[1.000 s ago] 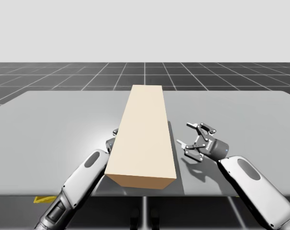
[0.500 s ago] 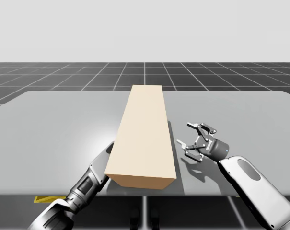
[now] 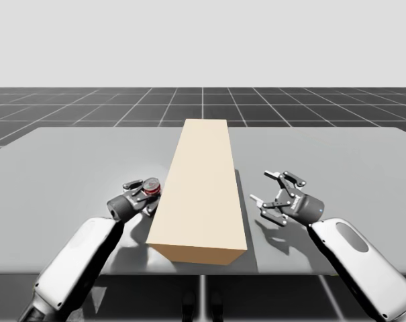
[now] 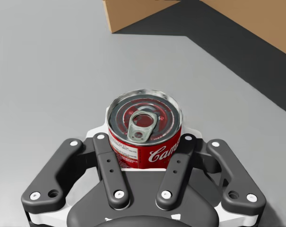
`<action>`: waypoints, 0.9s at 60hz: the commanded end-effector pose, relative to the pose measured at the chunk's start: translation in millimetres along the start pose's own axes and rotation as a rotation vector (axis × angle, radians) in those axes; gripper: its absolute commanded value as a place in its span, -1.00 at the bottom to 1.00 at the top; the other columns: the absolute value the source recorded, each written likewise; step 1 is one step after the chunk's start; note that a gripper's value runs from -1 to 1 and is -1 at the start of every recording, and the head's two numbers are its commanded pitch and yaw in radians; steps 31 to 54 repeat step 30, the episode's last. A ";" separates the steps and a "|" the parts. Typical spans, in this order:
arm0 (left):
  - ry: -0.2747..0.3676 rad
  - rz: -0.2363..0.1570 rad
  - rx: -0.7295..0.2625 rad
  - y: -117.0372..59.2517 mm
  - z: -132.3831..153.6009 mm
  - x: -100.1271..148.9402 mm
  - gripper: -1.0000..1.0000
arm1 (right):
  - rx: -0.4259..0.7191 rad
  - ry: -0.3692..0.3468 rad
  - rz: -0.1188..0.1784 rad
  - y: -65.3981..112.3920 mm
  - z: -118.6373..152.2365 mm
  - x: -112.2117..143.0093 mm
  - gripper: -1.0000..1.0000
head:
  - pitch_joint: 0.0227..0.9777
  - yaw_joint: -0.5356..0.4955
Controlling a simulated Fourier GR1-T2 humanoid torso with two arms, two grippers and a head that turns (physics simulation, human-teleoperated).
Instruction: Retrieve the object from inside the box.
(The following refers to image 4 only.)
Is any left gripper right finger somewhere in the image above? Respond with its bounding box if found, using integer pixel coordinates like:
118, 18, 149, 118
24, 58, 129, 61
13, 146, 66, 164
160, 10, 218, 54
156, 113, 267, 216

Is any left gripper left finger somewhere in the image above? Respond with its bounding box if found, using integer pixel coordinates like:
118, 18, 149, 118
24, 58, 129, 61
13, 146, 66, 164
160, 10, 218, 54
21, 107, 131, 210

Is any red and white can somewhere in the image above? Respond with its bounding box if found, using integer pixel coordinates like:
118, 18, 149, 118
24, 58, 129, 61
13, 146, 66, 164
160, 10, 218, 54
105, 88, 183, 171

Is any tall board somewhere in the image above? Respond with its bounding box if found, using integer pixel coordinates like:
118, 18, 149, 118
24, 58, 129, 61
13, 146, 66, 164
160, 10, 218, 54
102, 0, 286, 60

